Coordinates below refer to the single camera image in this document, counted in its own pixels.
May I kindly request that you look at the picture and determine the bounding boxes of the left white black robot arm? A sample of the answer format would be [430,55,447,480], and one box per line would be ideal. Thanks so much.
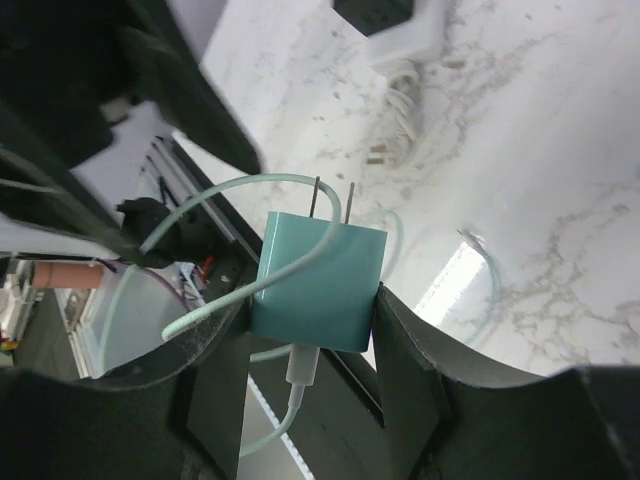
[1,1,262,268]

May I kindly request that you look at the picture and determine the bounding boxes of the white power strip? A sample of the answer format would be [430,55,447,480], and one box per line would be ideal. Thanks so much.
[365,0,449,72]

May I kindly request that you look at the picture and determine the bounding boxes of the white power strip cord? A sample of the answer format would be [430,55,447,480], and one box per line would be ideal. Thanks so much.
[367,59,424,166]

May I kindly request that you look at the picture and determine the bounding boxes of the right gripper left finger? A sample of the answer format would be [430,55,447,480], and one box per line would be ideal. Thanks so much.
[1,301,250,479]

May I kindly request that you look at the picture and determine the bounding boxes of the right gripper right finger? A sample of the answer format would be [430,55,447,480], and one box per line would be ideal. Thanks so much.
[373,287,639,479]

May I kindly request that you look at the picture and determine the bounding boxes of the pink cardboard tube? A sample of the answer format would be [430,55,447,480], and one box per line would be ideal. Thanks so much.
[30,261,104,289]

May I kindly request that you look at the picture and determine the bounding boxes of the black cube plug adapter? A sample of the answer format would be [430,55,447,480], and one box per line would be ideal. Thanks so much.
[332,0,415,37]

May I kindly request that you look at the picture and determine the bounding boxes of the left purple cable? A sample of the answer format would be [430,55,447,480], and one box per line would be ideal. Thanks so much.
[144,264,201,306]

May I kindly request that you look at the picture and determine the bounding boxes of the teal charger adapter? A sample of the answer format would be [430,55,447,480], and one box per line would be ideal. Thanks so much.
[247,177,389,353]

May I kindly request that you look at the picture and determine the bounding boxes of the thin teal cable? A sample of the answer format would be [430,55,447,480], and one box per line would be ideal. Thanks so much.
[99,172,504,459]

